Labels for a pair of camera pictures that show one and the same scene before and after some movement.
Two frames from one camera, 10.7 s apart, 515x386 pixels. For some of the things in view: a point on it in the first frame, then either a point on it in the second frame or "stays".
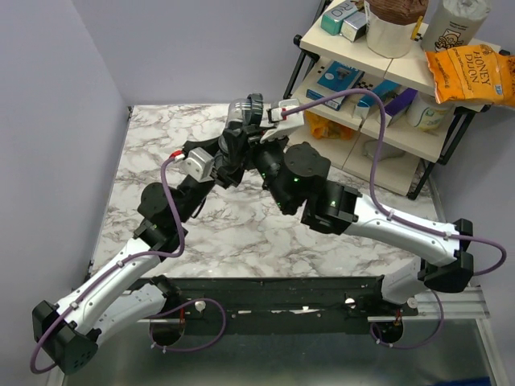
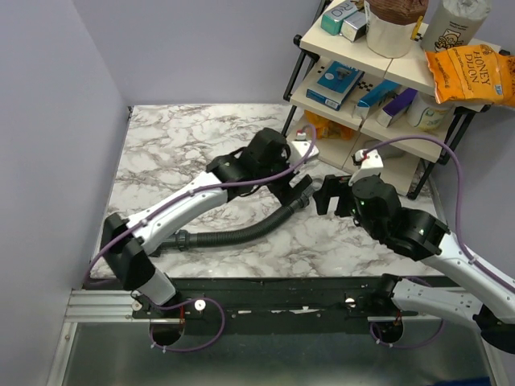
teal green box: (332, 18) stays
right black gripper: (236, 146) to (333, 186)
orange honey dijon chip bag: (472, 72) stays
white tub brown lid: (392, 24) stays
